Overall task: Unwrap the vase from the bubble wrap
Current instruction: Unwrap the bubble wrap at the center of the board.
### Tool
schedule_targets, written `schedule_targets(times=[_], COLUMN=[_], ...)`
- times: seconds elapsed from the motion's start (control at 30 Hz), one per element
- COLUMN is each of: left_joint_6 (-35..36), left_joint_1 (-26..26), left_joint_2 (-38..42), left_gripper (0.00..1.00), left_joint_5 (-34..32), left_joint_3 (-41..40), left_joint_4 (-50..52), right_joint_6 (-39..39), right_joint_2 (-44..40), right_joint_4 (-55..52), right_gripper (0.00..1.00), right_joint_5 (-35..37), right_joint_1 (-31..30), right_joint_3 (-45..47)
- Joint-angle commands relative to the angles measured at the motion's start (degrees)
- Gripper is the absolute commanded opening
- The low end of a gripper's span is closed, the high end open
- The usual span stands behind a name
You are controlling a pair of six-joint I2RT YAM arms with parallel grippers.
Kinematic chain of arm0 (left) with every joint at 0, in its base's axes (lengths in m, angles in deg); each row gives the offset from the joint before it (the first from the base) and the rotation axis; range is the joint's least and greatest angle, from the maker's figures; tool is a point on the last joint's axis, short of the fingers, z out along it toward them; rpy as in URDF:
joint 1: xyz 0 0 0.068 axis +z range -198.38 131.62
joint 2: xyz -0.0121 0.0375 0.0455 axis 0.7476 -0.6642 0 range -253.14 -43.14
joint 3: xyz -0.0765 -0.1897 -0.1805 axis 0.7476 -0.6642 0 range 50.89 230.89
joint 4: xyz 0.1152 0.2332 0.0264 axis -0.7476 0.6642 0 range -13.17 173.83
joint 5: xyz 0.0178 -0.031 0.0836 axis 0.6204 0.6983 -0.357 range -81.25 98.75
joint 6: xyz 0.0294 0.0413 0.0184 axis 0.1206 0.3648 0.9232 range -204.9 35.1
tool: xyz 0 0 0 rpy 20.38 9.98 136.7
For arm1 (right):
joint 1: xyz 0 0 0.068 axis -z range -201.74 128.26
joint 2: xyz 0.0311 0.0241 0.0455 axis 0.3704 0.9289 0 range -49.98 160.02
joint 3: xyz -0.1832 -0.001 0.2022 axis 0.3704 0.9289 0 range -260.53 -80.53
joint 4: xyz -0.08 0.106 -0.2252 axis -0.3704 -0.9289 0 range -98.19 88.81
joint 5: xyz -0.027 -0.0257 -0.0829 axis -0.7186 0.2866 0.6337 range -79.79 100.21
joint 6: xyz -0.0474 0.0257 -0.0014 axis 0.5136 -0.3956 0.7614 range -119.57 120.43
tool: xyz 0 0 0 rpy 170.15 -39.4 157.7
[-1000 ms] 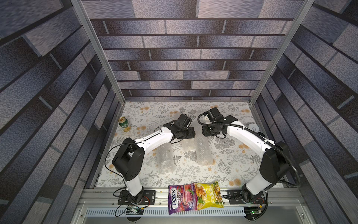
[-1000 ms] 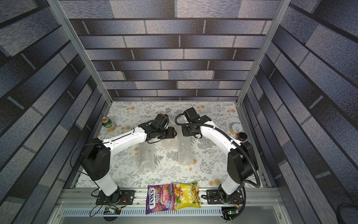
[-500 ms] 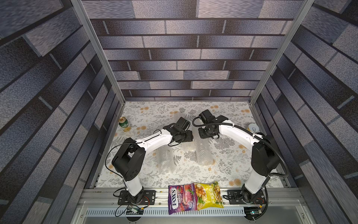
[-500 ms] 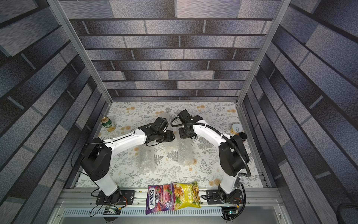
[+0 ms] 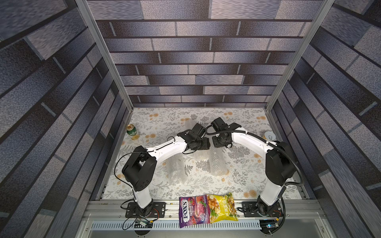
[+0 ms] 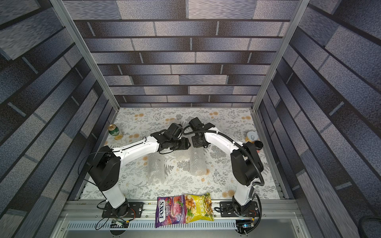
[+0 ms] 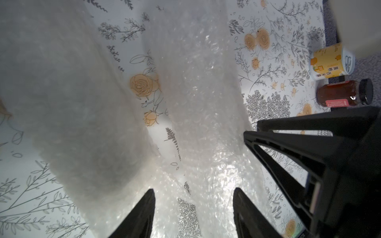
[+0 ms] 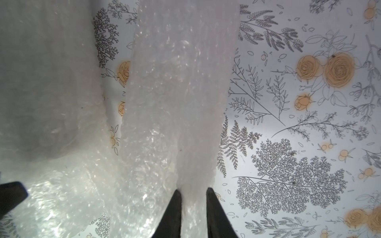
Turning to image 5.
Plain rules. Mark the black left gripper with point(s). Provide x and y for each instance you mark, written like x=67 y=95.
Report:
x=207 y=146

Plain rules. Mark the green beverage can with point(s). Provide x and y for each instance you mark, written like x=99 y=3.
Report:
x=131 y=130

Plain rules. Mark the yellow snack bag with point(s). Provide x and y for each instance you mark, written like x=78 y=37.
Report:
x=222 y=207

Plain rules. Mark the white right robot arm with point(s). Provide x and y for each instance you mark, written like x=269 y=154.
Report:
x=281 y=168

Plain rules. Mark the clear bubble wrap sheet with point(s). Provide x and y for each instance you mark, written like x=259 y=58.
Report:
x=211 y=161

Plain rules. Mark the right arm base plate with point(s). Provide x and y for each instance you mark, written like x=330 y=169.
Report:
x=261 y=210

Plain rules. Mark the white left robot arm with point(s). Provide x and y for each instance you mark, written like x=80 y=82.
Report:
x=140 y=167

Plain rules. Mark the purple Fox's candy bag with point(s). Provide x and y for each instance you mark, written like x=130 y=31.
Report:
x=193 y=210

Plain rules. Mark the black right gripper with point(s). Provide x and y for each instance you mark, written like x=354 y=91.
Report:
x=220 y=141

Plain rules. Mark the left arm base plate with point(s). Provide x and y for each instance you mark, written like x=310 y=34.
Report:
x=153 y=210

